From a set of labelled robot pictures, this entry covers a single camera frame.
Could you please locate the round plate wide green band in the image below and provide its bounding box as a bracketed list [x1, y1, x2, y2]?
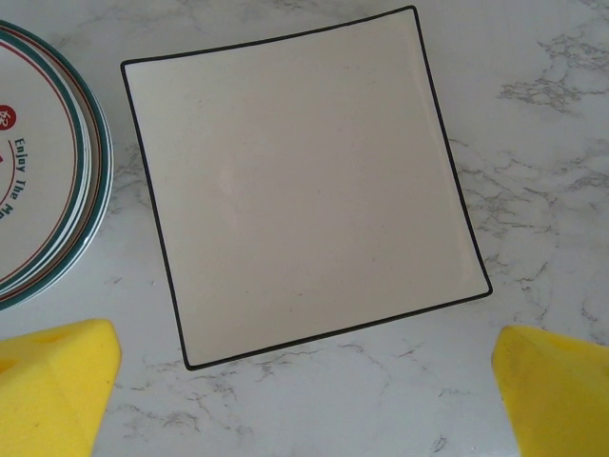
[0, 21, 95, 299]

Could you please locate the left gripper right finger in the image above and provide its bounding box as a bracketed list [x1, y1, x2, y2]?
[491, 325, 609, 457]

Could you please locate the large round white plate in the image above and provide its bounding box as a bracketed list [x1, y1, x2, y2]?
[0, 18, 115, 313]

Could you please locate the square white plate black rim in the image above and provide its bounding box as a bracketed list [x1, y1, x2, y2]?
[119, 4, 494, 372]

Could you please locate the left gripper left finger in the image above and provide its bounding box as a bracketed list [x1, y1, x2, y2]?
[0, 317, 124, 457]

